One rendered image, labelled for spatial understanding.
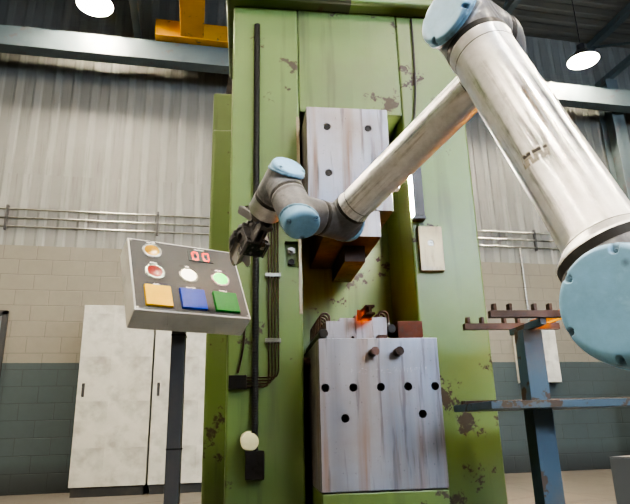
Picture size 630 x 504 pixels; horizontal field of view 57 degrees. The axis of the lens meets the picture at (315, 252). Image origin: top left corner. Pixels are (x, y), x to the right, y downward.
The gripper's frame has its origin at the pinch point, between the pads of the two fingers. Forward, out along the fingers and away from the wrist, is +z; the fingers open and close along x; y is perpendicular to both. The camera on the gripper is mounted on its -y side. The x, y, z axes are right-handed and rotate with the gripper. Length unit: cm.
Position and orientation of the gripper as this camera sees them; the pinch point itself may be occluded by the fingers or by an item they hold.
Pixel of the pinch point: (234, 260)
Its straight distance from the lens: 169.4
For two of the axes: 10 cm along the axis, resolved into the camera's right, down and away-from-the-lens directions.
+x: 8.5, 1.3, 5.1
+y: 2.8, 7.0, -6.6
